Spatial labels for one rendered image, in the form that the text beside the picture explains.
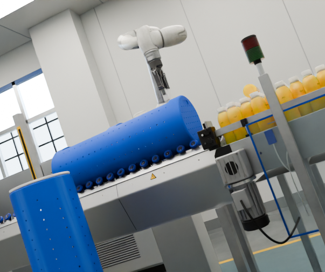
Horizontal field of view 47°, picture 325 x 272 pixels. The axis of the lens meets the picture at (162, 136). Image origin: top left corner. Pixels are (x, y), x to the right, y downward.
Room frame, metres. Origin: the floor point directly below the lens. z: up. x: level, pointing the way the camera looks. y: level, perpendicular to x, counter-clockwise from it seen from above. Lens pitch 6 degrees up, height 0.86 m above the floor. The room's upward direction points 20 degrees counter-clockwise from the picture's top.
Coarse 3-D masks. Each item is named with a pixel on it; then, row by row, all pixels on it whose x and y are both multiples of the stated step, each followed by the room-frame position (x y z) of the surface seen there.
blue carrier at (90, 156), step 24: (144, 120) 1.91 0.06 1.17; (168, 120) 1.84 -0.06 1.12; (192, 120) 1.94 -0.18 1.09; (96, 144) 2.03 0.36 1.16; (120, 144) 1.96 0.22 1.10; (144, 144) 1.91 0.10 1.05; (168, 144) 1.88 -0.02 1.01; (72, 168) 2.09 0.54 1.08; (96, 168) 2.05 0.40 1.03; (120, 168) 2.03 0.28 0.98
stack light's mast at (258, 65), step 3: (249, 36) 1.40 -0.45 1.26; (252, 36) 1.40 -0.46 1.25; (255, 36) 1.42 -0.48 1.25; (243, 39) 1.41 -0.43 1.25; (258, 60) 1.42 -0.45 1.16; (255, 63) 1.42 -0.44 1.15; (258, 63) 1.42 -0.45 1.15; (258, 66) 1.42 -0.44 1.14; (261, 66) 1.42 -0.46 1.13; (258, 69) 1.42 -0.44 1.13; (261, 69) 1.42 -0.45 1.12; (261, 72) 1.42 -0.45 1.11; (264, 72) 1.42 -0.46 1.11
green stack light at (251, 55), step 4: (252, 48) 1.40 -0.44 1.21; (256, 48) 1.40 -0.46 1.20; (260, 48) 1.41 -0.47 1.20; (248, 52) 1.41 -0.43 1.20; (252, 52) 1.40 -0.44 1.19; (256, 52) 1.40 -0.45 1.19; (260, 52) 1.40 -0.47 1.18; (248, 56) 1.42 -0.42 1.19; (252, 56) 1.40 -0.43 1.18; (256, 56) 1.40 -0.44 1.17; (260, 56) 1.40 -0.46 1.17; (264, 56) 1.41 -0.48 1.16; (248, 60) 1.43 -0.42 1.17; (252, 60) 1.41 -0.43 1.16; (256, 60) 1.42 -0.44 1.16
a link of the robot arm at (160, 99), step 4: (152, 28) 2.51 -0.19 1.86; (156, 28) 2.53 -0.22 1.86; (148, 64) 2.58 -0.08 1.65; (148, 68) 2.60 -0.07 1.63; (152, 76) 2.60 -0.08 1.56; (152, 80) 2.61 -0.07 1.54; (156, 84) 2.60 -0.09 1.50; (156, 88) 2.61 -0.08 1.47; (156, 92) 2.63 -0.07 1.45; (160, 92) 2.61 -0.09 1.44; (156, 96) 2.64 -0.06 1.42; (160, 96) 2.62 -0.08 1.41; (160, 100) 2.63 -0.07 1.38; (160, 104) 2.64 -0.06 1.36
